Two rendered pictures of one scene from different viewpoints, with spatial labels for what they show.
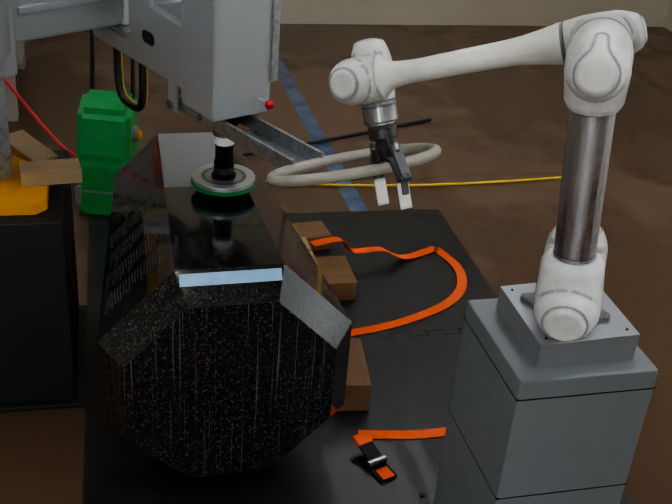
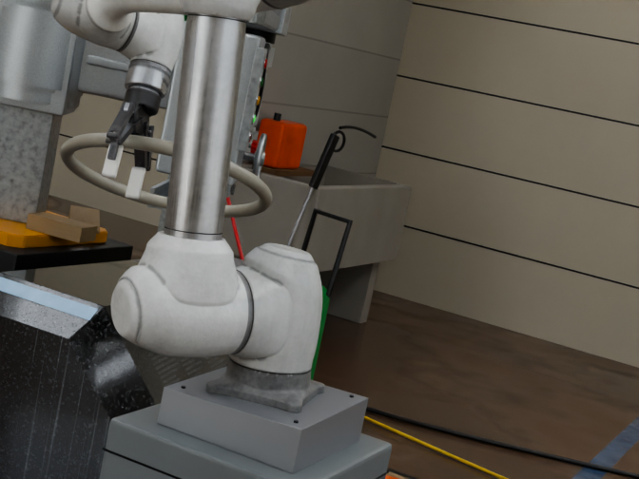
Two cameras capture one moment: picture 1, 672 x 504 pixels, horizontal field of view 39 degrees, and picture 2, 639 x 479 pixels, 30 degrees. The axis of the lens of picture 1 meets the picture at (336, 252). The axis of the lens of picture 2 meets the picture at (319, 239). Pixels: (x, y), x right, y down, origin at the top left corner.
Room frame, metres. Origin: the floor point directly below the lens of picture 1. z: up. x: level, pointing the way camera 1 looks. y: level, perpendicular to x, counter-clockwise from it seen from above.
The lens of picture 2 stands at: (0.61, -2.05, 1.50)
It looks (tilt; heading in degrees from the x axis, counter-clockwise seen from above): 8 degrees down; 40
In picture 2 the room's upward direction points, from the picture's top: 12 degrees clockwise
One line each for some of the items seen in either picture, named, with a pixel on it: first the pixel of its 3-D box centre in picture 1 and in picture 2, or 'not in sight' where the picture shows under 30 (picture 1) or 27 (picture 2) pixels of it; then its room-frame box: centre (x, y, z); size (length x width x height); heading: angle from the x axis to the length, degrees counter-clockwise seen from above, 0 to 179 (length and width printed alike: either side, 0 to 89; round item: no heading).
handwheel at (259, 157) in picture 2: not in sight; (247, 156); (3.10, 0.39, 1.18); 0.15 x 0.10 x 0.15; 41
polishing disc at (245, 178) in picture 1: (223, 177); not in sight; (2.93, 0.40, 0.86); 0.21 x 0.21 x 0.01
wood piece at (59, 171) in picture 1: (50, 172); (62, 227); (2.96, 1.00, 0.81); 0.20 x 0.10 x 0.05; 113
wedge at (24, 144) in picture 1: (28, 146); (85, 219); (3.15, 1.14, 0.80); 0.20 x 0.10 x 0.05; 55
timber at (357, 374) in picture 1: (349, 373); not in sight; (2.94, -0.09, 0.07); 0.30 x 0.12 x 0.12; 9
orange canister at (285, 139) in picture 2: not in sight; (284, 143); (5.55, 2.51, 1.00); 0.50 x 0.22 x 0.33; 16
